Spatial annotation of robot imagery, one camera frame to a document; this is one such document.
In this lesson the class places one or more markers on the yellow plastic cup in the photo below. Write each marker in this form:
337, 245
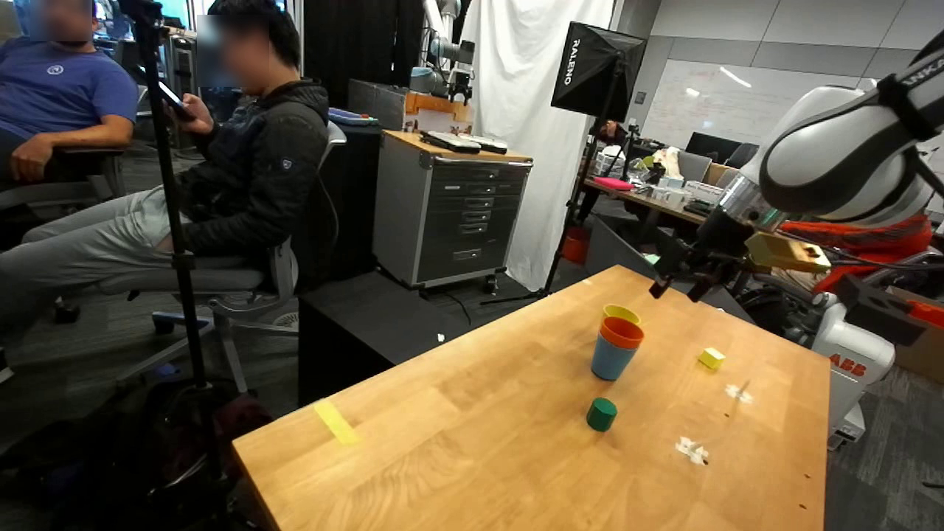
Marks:
614, 311

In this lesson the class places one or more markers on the white hanging sheet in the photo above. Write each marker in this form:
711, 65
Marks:
517, 55

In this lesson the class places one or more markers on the blue plastic cup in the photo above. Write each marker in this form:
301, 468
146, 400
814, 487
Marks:
609, 360

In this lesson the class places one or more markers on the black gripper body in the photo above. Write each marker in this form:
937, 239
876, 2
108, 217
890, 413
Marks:
708, 254

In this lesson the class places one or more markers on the green cylinder block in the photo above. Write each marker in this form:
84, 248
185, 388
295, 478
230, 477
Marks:
601, 413

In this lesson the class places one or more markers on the person in blue shirt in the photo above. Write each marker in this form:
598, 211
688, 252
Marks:
61, 93

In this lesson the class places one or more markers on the grey office chair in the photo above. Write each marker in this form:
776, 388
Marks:
233, 292

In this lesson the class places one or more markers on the black softbox light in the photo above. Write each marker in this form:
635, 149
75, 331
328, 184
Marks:
598, 71

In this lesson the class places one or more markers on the black tripod stand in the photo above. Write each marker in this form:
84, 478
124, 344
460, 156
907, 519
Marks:
210, 481

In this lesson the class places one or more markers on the yellow cube block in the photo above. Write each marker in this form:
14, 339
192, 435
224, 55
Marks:
711, 359

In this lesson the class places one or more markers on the orange plastic cup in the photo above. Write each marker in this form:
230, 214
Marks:
620, 333

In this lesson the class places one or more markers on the cardboard box on cabinet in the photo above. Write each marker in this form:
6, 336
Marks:
422, 109

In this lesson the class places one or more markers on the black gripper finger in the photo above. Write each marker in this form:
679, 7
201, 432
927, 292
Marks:
664, 282
702, 285

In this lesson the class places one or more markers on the white plastic connector piece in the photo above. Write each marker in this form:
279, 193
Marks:
691, 449

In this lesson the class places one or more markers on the white ABB robot base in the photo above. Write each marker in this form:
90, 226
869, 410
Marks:
857, 354

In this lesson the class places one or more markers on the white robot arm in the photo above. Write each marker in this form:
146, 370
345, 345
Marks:
840, 155

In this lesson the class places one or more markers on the yellow tape strip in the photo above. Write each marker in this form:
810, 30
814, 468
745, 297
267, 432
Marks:
335, 422

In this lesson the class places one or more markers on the person in red shirt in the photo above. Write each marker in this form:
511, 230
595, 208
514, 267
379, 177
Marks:
862, 248

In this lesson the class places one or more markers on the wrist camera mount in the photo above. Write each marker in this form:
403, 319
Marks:
776, 252

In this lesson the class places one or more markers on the grey drawer cabinet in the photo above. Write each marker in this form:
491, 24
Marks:
443, 217

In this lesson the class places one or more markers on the clear plastic stick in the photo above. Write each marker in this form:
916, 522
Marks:
738, 395

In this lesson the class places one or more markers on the person in black jacket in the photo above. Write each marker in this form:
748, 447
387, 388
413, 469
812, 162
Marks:
242, 196

